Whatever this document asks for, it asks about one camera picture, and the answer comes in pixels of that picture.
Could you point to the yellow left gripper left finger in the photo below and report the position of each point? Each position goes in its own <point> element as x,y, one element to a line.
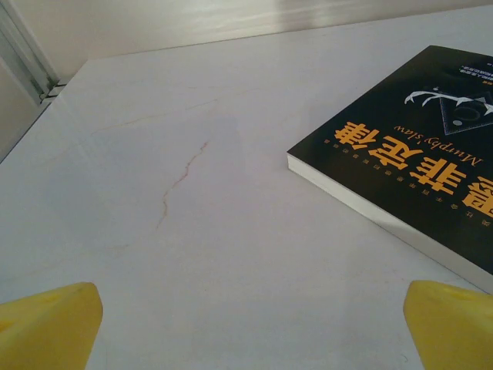
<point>46,331</point>

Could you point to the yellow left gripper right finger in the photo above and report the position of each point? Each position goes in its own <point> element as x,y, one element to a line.
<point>454,331</point>

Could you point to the black paperback book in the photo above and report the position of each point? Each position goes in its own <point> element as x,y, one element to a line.
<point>404,135</point>

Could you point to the aluminium frame post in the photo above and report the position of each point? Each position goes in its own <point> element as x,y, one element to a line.
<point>23,50</point>

